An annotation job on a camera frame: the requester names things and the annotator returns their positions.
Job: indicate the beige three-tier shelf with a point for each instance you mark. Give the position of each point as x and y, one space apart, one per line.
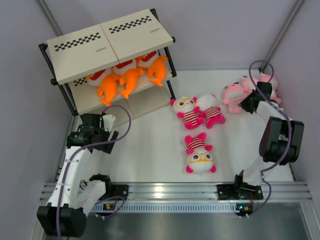
73 56

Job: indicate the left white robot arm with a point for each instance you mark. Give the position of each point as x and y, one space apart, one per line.
79 185

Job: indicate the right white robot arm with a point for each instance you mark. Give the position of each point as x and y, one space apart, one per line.
280 143

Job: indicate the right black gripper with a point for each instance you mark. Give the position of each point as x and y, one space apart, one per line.
243 104

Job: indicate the white panda plush front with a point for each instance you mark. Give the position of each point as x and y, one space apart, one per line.
199 156

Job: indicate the white panda plush with glasses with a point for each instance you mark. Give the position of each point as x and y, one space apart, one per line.
186 110

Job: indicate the orange shark plush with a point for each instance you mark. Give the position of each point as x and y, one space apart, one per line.
155 66
106 82
129 74

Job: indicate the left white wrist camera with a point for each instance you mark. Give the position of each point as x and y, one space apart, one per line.
108 122

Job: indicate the aluminium mounting rail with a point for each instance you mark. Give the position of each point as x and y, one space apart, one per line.
293 191

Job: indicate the white panda plush face down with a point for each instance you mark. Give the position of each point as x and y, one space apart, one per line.
209 110

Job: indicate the white slotted cable duct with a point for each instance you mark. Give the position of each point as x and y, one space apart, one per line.
170 207

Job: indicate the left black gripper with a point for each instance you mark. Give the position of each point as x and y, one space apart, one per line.
105 147

